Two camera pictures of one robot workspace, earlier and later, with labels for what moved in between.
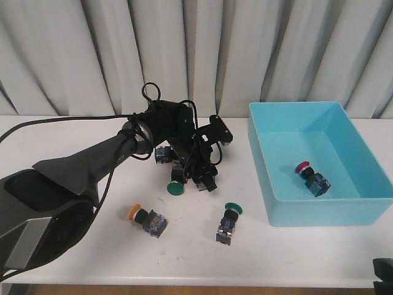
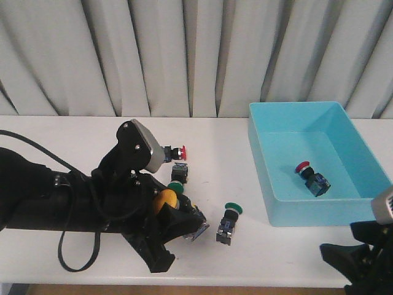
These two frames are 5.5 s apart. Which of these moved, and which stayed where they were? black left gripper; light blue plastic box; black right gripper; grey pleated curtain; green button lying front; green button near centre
Moved: black left gripper; black right gripper
Stayed: green button lying front; grey pleated curtain; green button near centre; light blue plastic box
